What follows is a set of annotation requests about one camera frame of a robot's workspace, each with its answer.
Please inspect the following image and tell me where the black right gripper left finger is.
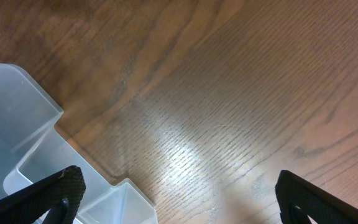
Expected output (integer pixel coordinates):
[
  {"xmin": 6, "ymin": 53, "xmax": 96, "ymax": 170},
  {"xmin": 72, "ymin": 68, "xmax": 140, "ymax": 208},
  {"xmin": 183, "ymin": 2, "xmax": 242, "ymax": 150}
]
[{"xmin": 0, "ymin": 166, "xmax": 86, "ymax": 224}]

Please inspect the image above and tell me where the clear plastic storage bin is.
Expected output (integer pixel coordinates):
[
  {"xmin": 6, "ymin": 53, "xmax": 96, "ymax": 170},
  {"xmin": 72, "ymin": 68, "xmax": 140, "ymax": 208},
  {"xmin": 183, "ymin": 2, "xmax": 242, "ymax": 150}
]
[{"xmin": 0, "ymin": 63, "xmax": 157, "ymax": 223}]

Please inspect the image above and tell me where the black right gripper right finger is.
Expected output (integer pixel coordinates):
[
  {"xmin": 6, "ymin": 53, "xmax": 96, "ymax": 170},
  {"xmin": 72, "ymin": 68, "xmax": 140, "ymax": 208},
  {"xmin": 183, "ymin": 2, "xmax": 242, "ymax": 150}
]
[{"xmin": 275, "ymin": 170, "xmax": 358, "ymax": 224}]

